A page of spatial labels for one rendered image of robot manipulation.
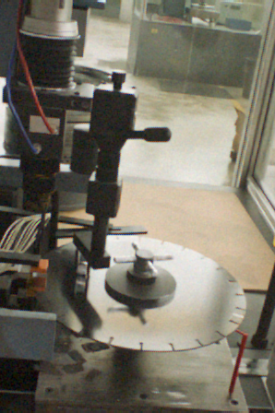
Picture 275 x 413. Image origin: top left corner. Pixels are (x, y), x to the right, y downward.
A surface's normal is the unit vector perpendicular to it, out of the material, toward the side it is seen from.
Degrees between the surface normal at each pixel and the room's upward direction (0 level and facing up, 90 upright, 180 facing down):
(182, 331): 0
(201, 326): 0
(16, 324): 90
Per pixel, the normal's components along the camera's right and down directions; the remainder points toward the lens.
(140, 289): 0.13, -0.87
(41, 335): 0.05, 0.41
